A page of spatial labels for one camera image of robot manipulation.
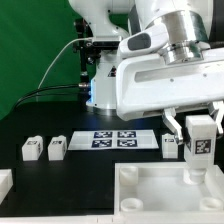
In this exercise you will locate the white square tabletop tray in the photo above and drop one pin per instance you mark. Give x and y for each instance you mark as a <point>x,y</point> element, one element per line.
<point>165,187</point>

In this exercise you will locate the white front table rail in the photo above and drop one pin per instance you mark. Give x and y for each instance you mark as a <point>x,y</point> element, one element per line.
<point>210,218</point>

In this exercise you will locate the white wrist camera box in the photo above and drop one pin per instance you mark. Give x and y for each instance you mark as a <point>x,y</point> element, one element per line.
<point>145,42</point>

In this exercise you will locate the white sheet with markers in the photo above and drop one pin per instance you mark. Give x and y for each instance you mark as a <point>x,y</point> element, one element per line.
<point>113,139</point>

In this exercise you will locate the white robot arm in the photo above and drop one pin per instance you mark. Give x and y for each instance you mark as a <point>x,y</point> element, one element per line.
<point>194,26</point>

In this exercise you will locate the white bracket left edge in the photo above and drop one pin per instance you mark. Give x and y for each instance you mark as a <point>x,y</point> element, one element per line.
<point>6,182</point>

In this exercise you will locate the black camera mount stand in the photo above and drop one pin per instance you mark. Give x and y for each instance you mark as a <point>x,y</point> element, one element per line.
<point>87,53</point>

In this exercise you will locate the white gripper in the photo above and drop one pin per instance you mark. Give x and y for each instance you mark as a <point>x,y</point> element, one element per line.
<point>146,85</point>

